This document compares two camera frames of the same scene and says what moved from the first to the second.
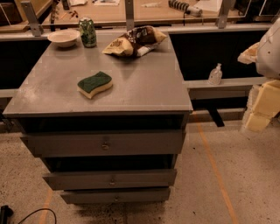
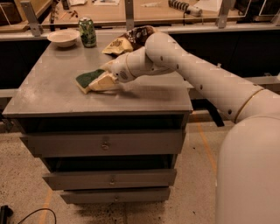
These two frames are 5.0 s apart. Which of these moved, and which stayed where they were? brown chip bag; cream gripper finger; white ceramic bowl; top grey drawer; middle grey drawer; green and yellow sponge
Moved: cream gripper finger; green and yellow sponge
Stayed: brown chip bag; white ceramic bowl; middle grey drawer; top grey drawer
